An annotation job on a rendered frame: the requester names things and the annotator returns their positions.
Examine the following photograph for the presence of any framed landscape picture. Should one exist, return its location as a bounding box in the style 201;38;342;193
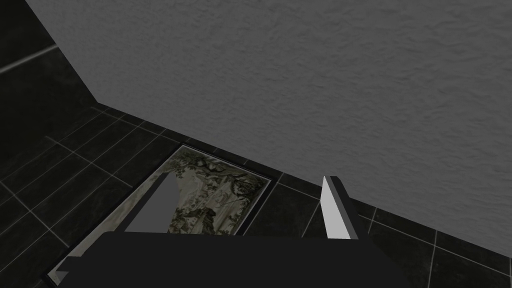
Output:
43;143;277;288

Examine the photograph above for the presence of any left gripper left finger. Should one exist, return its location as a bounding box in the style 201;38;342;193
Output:
113;171;181;234

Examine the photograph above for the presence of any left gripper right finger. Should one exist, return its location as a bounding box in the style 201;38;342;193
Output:
321;175;371;240

